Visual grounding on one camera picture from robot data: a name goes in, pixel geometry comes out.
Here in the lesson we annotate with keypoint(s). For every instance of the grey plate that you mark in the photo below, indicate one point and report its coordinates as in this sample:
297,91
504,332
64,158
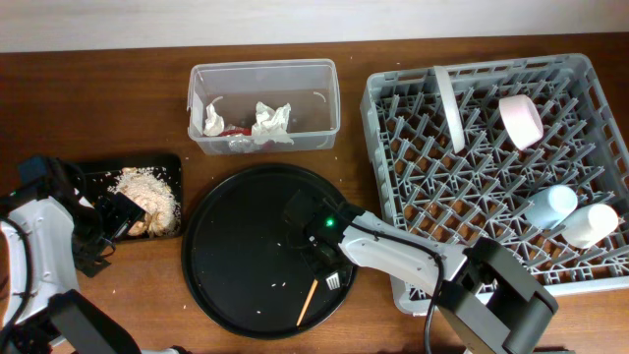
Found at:
450,107

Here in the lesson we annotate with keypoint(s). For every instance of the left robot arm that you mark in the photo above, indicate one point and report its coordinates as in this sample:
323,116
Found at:
53,232

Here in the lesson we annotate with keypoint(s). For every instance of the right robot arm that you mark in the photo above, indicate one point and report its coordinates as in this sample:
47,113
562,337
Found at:
489,299

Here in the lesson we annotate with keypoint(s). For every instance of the clear plastic bin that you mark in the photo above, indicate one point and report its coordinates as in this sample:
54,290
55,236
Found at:
310,86

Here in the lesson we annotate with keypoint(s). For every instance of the rice and food scraps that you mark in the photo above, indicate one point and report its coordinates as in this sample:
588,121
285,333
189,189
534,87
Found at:
151,193

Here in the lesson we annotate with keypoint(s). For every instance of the grey dishwasher rack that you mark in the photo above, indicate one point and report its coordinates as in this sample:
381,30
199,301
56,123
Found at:
426,188

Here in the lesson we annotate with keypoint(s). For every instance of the small white napkin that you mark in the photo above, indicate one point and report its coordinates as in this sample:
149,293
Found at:
214,124

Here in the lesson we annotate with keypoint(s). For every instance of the black rectangular tray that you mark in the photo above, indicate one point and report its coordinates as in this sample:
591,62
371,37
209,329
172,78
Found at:
101,174

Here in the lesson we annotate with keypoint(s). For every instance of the wooden chopstick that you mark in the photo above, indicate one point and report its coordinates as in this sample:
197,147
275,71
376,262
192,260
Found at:
307,302

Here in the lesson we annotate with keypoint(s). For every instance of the light blue cup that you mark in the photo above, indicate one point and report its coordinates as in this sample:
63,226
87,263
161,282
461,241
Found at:
551,206

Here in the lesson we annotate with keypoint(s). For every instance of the white plastic fork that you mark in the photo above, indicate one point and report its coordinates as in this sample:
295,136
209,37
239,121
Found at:
333,281

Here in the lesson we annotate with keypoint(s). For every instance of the red snack wrapper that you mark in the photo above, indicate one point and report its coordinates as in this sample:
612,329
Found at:
241,142

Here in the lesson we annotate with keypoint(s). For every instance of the white cup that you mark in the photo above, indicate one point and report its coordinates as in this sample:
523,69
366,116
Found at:
587,225

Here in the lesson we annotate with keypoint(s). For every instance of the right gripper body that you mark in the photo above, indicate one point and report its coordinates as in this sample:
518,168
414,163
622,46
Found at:
322,269

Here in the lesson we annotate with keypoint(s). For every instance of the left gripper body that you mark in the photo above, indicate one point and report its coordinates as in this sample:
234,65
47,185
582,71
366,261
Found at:
92,240

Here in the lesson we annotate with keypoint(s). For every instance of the black round tray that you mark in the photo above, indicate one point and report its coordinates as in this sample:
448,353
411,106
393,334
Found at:
242,266

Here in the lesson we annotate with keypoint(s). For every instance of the pink bowl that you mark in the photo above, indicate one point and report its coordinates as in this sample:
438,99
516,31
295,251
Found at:
521,120

